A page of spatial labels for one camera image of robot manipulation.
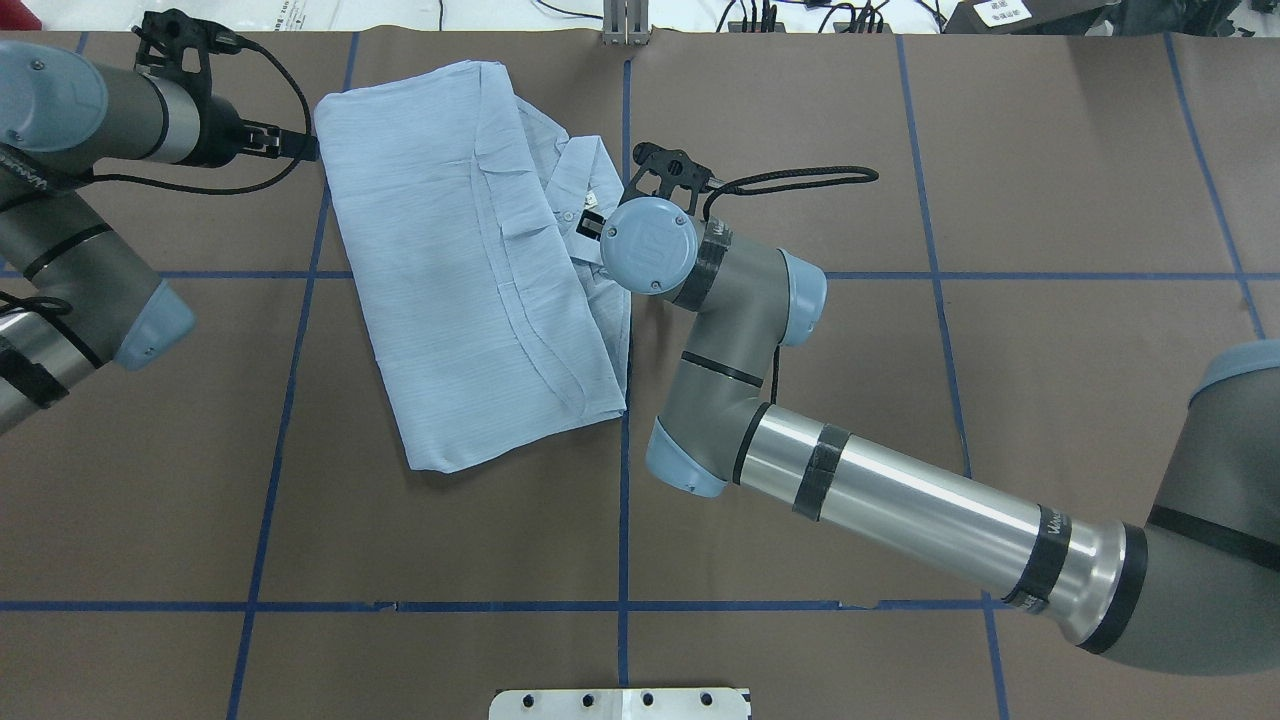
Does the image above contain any black box with label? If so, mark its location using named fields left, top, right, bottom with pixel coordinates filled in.
left=941, top=1, right=1121, bottom=36

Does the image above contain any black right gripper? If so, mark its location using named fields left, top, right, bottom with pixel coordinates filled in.
left=576, top=142, right=716, bottom=241

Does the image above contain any aluminium frame post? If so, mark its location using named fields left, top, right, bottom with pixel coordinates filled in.
left=602, top=0, right=652, bottom=47

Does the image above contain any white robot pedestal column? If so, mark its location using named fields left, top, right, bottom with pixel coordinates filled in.
left=488, top=687, right=754, bottom=719

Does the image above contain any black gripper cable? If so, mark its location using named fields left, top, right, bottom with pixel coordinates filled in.
left=700, top=167, right=881, bottom=401
left=60, top=38, right=315, bottom=197

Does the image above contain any clear plastic bag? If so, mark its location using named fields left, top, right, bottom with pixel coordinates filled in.
left=131, top=0, right=343, bottom=32

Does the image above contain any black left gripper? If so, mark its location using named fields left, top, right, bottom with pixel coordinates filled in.
left=133, top=9, right=319, bottom=163

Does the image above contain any light blue button-up shirt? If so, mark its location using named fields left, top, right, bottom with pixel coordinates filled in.
left=315, top=60, right=631, bottom=473

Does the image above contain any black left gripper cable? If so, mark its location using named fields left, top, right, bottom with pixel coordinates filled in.
left=60, top=38, right=315, bottom=197

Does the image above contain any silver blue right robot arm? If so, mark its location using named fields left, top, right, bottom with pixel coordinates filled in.
left=579, top=142, right=1277, bottom=676

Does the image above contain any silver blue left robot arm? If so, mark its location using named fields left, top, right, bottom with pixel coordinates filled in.
left=1, top=8, right=319, bottom=430

